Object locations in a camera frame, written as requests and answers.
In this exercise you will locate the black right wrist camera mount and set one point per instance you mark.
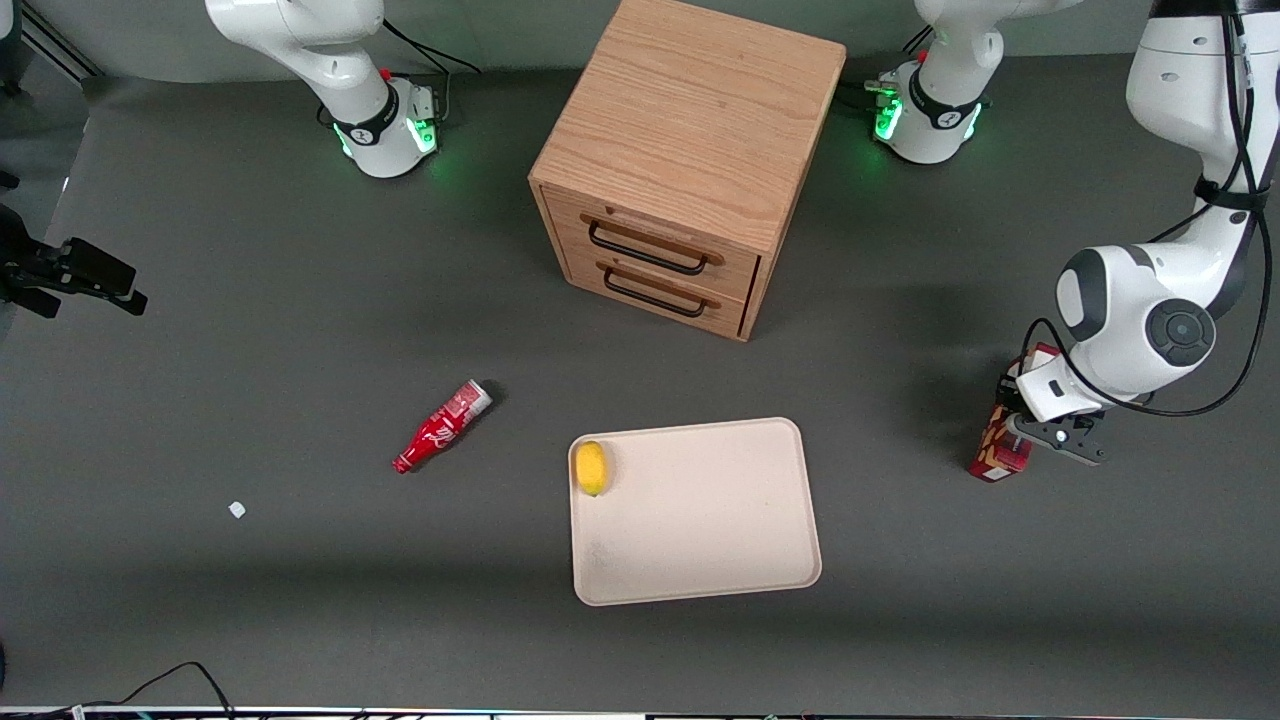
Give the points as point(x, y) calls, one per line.
point(18, 250)

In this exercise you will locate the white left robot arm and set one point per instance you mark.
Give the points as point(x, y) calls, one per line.
point(1170, 310)

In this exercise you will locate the red cola bottle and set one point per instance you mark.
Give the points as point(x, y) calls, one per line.
point(440, 428)

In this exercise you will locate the yellow lemon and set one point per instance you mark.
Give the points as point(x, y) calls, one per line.
point(591, 467)

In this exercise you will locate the red cookie box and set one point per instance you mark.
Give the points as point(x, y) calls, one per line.
point(996, 456)

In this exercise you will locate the beige plastic tray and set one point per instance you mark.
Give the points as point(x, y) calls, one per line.
point(700, 515)

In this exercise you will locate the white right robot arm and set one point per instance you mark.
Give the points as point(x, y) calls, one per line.
point(330, 60)

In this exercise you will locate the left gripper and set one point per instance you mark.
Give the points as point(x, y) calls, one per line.
point(1009, 397)

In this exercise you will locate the wooden drawer cabinet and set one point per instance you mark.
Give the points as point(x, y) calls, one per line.
point(690, 110)

